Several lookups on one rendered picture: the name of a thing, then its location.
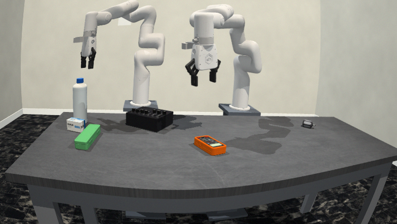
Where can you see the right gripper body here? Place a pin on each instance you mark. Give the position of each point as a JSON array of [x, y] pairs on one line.
[[88, 43]]

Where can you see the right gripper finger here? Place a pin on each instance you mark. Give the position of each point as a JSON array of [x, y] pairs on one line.
[[83, 62], [91, 59]]

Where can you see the green pencil case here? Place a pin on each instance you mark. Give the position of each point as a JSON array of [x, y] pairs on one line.
[[87, 137]]

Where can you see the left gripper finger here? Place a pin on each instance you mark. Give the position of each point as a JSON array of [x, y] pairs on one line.
[[213, 73], [193, 72]]

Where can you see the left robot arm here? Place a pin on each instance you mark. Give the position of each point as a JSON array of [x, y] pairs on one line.
[[222, 17]]

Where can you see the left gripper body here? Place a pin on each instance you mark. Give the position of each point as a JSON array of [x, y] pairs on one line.
[[205, 56]]

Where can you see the dark grey lighting desk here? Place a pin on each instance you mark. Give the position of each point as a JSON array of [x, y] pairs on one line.
[[149, 118]]

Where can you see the white bottle with blue cap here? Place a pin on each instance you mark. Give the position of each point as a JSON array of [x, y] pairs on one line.
[[80, 100]]

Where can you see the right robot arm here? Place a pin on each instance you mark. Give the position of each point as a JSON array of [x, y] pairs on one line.
[[147, 39]]

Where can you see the orange multimeter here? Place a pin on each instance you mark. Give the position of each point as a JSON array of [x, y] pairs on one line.
[[210, 145]]

